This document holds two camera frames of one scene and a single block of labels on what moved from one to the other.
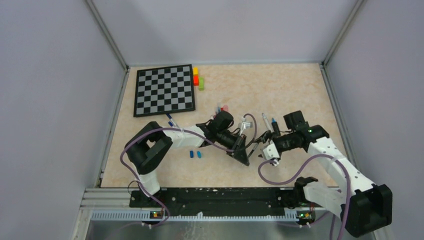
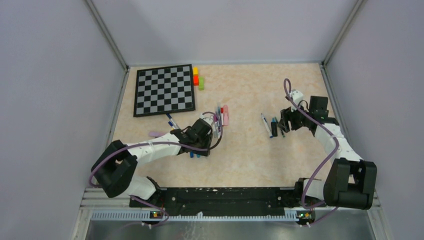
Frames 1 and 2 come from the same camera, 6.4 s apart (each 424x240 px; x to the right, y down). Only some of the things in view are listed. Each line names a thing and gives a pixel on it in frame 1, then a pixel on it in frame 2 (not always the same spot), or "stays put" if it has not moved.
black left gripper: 239,152 → 205,153
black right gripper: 266,136 → 287,116
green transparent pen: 255,147 → 279,127
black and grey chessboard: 164,90 stays put
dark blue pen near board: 171,122 stays put
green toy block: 201,83 stays put
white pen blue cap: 267,122 stays put
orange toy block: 196,80 stays put
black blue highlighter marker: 275,126 stays put
